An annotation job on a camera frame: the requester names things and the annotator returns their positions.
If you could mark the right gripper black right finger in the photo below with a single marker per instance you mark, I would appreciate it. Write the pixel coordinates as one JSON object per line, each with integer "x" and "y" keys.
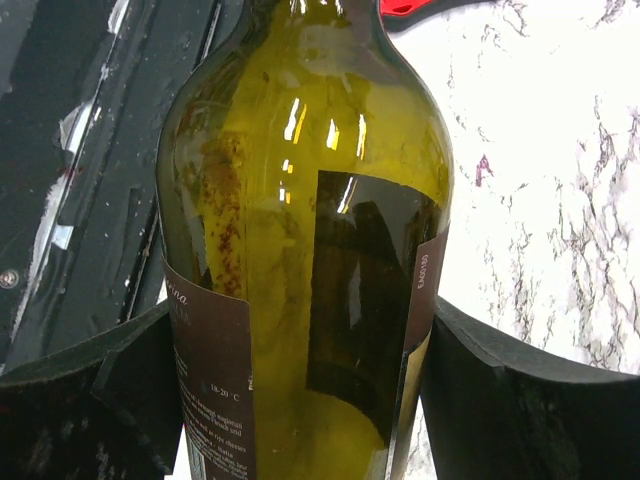
{"x": 498, "y": 408}

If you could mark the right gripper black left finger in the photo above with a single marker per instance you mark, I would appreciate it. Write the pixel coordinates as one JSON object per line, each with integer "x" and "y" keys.
{"x": 106, "y": 408}

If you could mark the green wine bottle brown label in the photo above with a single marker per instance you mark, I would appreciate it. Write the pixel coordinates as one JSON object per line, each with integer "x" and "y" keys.
{"x": 304, "y": 181}

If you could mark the red black utility knife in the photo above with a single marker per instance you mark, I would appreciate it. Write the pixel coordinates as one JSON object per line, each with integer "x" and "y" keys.
{"x": 398, "y": 15}

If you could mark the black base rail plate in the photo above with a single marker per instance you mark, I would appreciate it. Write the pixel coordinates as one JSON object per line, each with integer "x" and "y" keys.
{"x": 85, "y": 88}

